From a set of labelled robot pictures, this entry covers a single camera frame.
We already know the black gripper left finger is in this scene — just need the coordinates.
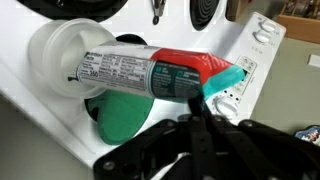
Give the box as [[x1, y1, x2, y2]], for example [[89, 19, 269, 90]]
[[188, 97, 216, 180]]

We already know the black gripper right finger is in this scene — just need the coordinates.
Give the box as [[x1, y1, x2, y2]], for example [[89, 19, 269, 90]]
[[202, 100, 225, 127]]

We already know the white electric stove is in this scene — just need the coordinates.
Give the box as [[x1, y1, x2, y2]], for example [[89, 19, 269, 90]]
[[0, 0, 286, 166]]

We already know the clear plastic container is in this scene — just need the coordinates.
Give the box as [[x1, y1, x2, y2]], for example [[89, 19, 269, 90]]
[[28, 18, 115, 99]]

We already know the green leaf silicone mat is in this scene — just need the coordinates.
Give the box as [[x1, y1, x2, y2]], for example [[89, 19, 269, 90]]
[[85, 90, 154, 145]]

